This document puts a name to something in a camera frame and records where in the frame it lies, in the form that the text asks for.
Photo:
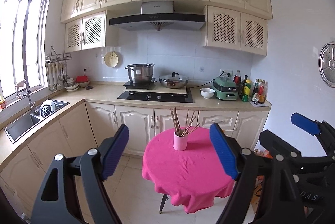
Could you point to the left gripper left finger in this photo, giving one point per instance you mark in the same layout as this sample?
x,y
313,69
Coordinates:
x,y
57,199

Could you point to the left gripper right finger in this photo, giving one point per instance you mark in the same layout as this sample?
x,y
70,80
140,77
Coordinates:
x,y
279,201

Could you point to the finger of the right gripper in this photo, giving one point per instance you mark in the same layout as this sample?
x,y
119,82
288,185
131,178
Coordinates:
x,y
314,176
306,123

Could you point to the kitchen sink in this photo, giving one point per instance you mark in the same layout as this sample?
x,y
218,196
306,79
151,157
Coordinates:
x,y
27,121

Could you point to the orange package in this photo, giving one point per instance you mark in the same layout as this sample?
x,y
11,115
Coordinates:
x,y
257,193

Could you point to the pink round tablecloth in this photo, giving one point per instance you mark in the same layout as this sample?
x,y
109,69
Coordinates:
x,y
193,177

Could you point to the green yellow bottle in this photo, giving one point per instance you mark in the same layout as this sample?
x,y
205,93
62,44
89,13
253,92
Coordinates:
x,y
246,90

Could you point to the dark olive oil bottle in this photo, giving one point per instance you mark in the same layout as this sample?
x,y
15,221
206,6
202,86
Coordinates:
x,y
242,84

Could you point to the pink cup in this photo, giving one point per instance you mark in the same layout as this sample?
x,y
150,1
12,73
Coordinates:
x,y
180,141

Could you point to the steel faucet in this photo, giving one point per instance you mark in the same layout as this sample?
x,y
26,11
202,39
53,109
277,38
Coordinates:
x,y
22,91

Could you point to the green electric grill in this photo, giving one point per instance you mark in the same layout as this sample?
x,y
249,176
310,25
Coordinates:
x,y
225,89

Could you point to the red container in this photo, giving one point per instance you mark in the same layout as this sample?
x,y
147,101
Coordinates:
x,y
81,79

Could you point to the white bowl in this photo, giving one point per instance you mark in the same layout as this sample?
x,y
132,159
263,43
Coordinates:
x,y
207,93

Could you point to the black gas hob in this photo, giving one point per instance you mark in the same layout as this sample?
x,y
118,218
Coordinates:
x,y
157,97

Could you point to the hanging utensil rack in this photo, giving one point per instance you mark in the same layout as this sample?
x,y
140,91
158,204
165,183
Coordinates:
x,y
56,70

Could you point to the steel stock pot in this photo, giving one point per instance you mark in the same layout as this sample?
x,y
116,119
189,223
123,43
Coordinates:
x,y
140,73

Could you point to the cream perforated steamer plate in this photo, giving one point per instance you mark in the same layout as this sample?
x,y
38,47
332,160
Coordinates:
x,y
111,59

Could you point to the steel wok with lid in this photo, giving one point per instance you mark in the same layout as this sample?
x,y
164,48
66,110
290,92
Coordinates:
x,y
173,80

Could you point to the range hood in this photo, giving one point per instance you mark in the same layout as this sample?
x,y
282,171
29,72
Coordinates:
x,y
159,15

